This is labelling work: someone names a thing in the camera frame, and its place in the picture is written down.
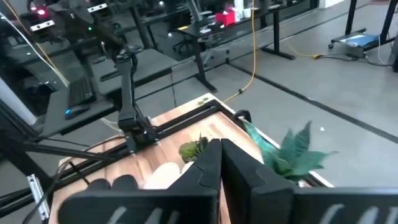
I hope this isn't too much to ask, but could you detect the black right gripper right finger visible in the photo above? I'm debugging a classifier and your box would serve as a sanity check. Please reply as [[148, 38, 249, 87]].
[[221, 139, 398, 224]]

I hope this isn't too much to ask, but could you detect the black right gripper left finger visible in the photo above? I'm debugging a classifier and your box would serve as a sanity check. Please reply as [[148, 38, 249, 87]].
[[58, 139, 223, 224]]

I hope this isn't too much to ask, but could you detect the pink slide sandal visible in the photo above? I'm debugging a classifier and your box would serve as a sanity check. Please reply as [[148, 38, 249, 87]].
[[142, 161, 183, 190]]

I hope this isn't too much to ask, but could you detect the small succulent in dark pot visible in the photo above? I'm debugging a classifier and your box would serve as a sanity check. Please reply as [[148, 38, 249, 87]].
[[178, 134, 211, 164]]

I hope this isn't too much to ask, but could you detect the snake plant in white pot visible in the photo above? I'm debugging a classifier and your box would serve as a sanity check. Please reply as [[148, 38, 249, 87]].
[[241, 119, 339, 184]]

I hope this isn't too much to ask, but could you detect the black computer mouse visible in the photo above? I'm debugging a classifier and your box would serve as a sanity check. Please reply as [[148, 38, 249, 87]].
[[63, 104, 91, 121]]

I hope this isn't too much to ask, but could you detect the black keyboard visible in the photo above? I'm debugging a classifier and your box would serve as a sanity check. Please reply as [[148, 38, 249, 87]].
[[67, 77, 96, 107]]

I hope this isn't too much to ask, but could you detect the black desk with clutter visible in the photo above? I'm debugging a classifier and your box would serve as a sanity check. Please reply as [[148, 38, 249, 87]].
[[176, 0, 297, 94]]

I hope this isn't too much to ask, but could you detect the red box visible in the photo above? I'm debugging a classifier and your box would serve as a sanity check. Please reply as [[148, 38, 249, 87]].
[[215, 10, 236, 27]]

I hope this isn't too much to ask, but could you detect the black stand with blue item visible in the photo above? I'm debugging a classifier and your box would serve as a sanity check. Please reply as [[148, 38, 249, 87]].
[[328, 0, 398, 53]]

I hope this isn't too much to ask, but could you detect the black metal table frame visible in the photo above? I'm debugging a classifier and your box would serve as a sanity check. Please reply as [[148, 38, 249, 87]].
[[0, 98, 253, 224]]

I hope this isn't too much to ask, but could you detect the yellow cable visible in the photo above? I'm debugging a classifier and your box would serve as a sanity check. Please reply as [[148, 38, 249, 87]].
[[223, 0, 258, 103]]

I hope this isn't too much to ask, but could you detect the silver aluminium bracket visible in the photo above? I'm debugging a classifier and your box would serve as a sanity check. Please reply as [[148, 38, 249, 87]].
[[26, 173, 51, 221]]

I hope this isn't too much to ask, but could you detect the white cable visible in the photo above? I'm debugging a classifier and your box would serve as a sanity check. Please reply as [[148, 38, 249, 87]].
[[0, 11, 70, 88]]

